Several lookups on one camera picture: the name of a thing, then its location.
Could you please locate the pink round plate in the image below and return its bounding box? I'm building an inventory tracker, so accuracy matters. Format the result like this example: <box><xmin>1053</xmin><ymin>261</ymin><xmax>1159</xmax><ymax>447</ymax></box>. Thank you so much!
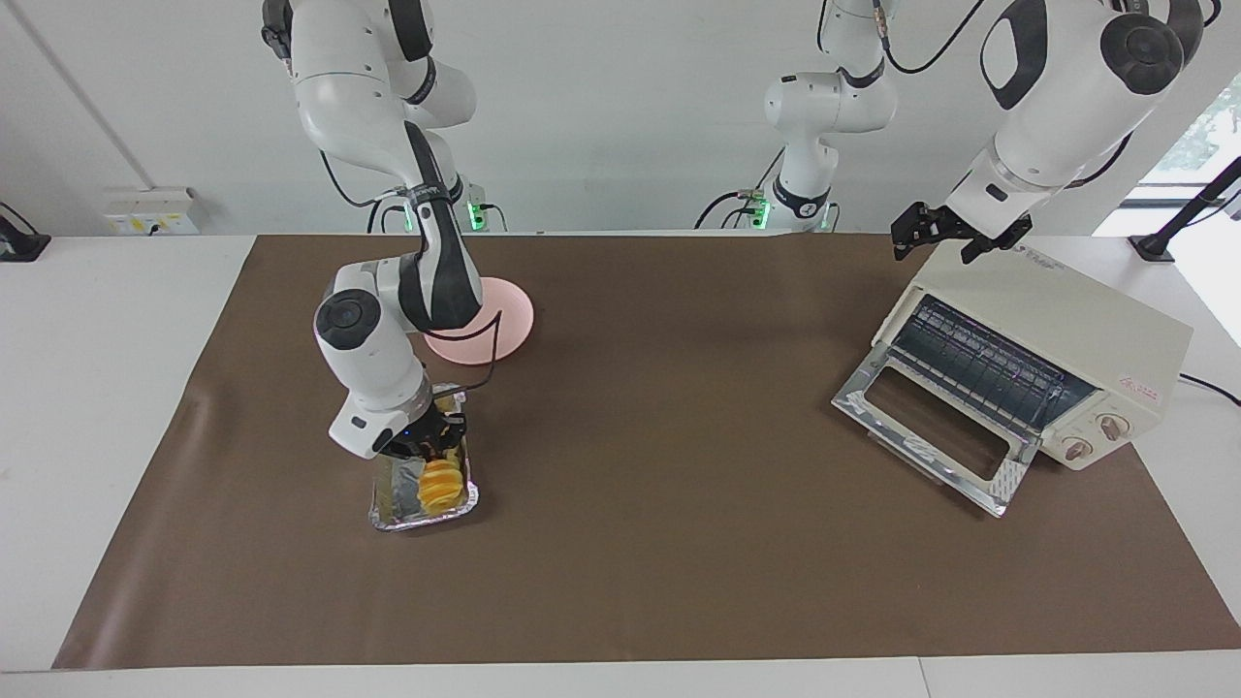
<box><xmin>424</xmin><ymin>276</ymin><xmax>537</xmax><ymax>366</ymax></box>

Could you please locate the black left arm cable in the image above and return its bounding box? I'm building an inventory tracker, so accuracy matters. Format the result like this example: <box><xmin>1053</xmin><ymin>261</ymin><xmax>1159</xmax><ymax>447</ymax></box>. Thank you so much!
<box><xmin>819</xmin><ymin>0</ymin><xmax>992</xmax><ymax>78</ymax></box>

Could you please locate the white toaster oven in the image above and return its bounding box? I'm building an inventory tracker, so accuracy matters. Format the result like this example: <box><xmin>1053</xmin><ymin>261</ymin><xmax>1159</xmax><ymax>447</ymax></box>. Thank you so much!
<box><xmin>871</xmin><ymin>238</ymin><xmax>1195</xmax><ymax>473</ymax></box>

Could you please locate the black camera stand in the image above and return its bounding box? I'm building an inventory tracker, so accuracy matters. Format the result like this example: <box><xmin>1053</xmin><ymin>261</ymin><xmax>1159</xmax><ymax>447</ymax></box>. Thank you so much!
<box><xmin>1129</xmin><ymin>155</ymin><xmax>1241</xmax><ymax>264</ymax></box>

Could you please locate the wire oven rack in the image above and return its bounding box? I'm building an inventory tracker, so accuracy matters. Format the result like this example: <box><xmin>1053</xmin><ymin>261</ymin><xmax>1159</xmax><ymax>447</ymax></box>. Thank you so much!
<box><xmin>890</xmin><ymin>295</ymin><xmax>1098</xmax><ymax>439</ymax></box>

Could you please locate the bright window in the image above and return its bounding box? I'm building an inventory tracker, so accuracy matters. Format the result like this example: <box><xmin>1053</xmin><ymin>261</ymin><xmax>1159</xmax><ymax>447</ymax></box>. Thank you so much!
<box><xmin>1130</xmin><ymin>73</ymin><xmax>1241</xmax><ymax>206</ymax></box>

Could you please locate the aluminium foil tray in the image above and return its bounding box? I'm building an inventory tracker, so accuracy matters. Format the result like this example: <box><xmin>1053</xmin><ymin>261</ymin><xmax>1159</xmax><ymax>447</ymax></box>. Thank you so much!
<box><xmin>368</xmin><ymin>383</ymin><xmax>481</xmax><ymax>533</ymax></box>

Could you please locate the black base cable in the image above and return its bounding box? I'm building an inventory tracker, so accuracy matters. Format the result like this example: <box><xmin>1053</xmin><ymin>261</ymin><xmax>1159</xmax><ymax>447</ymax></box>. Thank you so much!
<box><xmin>692</xmin><ymin>145</ymin><xmax>782</xmax><ymax>232</ymax></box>
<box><xmin>318</xmin><ymin>148</ymin><xmax>410</xmax><ymax>235</ymax></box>

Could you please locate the brown table mat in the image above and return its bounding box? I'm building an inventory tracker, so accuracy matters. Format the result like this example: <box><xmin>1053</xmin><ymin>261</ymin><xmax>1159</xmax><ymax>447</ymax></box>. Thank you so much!
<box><xmin>51</xmin><ymin>233</ymin><xmax>1241</xmax><ymax>672</ymax></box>

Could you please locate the white wall conduit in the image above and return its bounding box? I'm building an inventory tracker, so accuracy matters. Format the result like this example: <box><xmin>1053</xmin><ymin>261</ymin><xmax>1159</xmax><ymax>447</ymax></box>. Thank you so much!
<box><xmin>8</xmin><ymin>0</ymin><xmax>158</xmax><ymax>191</ymax></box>

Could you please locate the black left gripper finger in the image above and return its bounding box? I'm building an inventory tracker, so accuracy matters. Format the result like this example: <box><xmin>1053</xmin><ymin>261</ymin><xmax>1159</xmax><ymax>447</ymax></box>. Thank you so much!
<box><xmin>891</xmin><ymin>201</ymin><xmax>961</xmax><ymax>264</ymax></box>
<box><xmin>961</xmin><ymin>216</ymin><xmax>1034</xmax><ymax>268</ymax></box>

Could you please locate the yellow ridged bread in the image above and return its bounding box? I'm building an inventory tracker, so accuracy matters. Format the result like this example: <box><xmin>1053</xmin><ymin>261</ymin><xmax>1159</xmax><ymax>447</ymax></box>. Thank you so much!
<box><xmin>418</xmin><ymin>458</ymin><xmax>465</xmax><ymax>514</ymax></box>

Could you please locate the silver glass oven door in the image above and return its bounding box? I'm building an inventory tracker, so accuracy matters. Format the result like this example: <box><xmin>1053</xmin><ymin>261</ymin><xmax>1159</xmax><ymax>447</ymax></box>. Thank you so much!
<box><xmin>831</xmin><ymin>344</ymin><xmax>1044</xmax><ymax>520</ymax></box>

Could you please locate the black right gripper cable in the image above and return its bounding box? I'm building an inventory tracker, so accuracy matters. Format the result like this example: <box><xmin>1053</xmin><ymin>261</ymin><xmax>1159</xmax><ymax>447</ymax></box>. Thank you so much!
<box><xmin>423</xmin><ymin>305</ymin><xmax>507</xmax><ymax>398</ymax></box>

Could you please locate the black clamp mount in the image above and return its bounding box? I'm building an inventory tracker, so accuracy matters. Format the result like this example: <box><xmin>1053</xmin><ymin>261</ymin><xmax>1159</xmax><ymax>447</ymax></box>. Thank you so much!
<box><xmin>0</xmin><ymin>201</ymin><xmax>52</xmax><ymax>264</ymax></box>

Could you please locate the white wall socket box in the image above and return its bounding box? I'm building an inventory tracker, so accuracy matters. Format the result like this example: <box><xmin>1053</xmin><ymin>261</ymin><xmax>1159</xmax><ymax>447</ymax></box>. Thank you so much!
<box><xmin>104</xmin><ymin>186</ymin><xmax>203</xmax><ymax>238</ymax></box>

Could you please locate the black oven power cable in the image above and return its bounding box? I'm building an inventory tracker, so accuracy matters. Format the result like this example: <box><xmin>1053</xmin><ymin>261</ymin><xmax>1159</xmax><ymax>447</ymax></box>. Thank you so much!
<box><xmin>1177</xmin><ymin>372</ymin><xmax>1241</xmax><ymax>409</ymax></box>

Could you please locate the black left base cable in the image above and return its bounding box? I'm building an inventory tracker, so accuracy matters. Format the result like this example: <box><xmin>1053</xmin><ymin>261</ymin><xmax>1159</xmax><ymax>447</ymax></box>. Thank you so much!
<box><xmin>692</xmin><ymin>145</ymin><xmax>782</xmax><ymax>232</ymax></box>

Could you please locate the black right base cable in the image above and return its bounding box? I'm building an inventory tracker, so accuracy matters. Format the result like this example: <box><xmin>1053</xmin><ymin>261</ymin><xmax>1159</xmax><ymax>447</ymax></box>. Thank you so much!
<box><xmin>318</xmin><ymin>148</ymin><xmax>410</xmax><ymax>235</ymax></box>

